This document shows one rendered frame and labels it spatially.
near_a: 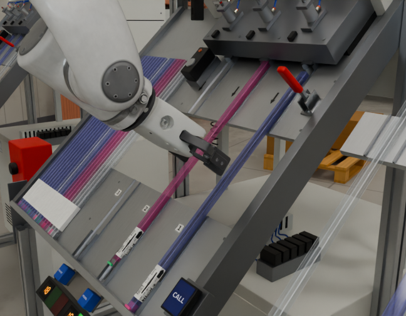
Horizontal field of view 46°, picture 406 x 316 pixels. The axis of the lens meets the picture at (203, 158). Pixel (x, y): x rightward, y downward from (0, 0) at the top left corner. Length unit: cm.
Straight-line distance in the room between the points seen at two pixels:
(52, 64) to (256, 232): 38
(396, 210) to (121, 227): 53
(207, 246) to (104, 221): 28
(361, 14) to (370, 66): 10
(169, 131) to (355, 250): 71
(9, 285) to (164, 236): 166
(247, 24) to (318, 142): 34
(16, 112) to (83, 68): 508
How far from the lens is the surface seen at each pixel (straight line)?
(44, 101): 581
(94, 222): 99
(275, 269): 105
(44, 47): 57
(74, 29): 51
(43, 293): 100
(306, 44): 87
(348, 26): 88
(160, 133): 65
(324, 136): 80
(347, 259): 119
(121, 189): 99
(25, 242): 134
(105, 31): 52
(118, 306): 78
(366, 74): 87
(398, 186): 97
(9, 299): 232
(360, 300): 106
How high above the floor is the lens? 115
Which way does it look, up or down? 16 degrees down
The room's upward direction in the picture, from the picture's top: straight up
